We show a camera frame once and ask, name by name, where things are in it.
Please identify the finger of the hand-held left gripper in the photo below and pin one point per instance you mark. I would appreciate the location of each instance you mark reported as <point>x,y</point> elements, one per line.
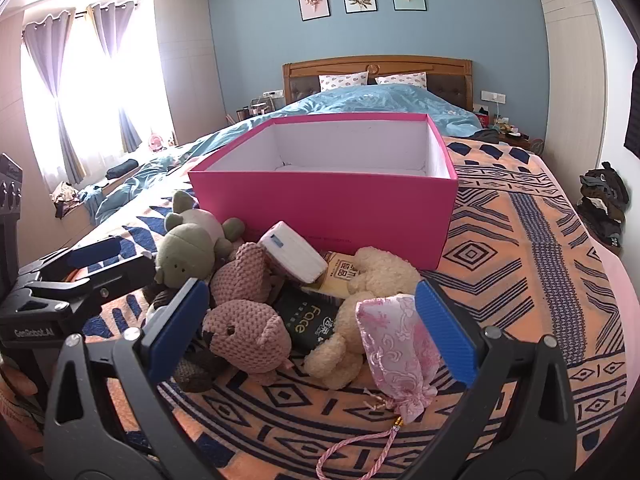
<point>115,280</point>
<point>95,252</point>

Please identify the black tissue pack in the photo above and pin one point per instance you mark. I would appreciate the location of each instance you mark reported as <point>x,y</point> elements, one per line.
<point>305,320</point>

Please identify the small pink toy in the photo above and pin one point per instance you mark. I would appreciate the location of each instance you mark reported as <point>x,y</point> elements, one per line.
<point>157,142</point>

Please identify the white patterned pillow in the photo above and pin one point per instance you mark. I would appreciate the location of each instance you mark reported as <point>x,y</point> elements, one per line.
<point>342,80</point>
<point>400,80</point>

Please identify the black folded cloth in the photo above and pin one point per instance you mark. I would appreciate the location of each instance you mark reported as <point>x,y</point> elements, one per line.
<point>121,169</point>

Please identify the white wall socket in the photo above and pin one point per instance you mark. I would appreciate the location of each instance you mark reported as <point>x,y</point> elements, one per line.
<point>273,93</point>
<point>492,95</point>

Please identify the pile of dark clothes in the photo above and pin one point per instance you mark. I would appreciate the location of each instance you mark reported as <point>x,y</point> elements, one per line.
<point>602,205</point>

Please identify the pink cardboard box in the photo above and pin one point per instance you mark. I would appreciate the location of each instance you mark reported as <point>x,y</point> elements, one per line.
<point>325,210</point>

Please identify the orange patterned blanket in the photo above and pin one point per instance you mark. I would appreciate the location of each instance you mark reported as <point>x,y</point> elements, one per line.
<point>500,240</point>

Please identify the pink knitted plush bear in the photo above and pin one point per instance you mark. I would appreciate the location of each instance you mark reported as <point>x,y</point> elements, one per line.
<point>245,337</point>
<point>245,270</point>

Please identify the pile of mixed clothes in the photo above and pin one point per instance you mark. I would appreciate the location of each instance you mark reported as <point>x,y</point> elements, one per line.
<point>64,197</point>

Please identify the dark hanging garment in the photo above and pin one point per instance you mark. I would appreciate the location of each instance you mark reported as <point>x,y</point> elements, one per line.
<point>632,110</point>

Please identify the wooden bed headboard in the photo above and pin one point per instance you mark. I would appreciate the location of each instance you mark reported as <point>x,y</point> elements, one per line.
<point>300,67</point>

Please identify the cream plush bear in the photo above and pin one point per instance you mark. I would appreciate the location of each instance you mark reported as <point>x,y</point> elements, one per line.
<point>370,280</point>

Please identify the blue floral duvet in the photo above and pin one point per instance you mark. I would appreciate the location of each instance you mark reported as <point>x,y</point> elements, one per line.
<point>380,100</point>

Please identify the dark cloth on bed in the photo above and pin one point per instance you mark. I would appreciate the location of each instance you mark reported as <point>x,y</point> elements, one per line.
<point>485,135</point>

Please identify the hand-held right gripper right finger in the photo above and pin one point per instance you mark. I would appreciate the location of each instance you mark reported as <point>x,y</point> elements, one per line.
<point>445,330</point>

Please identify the white tissue pack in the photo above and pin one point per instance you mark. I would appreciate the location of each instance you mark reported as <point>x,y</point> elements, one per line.
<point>295,255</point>

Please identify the yellow tissue pack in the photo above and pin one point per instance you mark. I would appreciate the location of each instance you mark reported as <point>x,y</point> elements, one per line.
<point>340,275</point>

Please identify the purple curtain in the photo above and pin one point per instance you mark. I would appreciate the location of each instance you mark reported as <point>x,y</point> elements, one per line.
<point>112,50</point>
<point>45,70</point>

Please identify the green plush toy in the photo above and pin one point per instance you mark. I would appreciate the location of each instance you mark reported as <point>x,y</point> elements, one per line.
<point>185,250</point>

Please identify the wooden bedside table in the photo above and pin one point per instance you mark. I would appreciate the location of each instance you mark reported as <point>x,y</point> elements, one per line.
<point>515,141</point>

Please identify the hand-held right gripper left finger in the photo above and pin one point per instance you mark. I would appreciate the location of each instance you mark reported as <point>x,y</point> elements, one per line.
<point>175,330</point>

